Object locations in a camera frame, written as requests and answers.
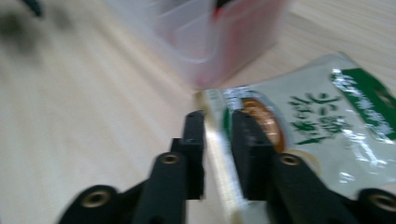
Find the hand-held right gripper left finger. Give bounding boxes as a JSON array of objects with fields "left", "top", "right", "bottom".
[{"left": 134, "top": 110, "right": 207, "bottom": 224}]

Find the clear plastic container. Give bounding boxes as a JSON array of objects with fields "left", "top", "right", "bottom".
[{"left": 102, "top": 0, "right": 293, "bottom": 91}]

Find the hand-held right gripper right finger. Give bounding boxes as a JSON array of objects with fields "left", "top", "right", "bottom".
[{"left": 231, "top": 108, "right": 359, "bottom": 224}]

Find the green and white sauce packet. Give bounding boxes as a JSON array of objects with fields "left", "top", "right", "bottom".
[{"left": 194, "top": 51, "right": 396, "bottom": 224}]

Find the red and black snack packet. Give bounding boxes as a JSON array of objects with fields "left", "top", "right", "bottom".
[{"left": 199, "top": 0, "right": 289, "bottom": 87}]

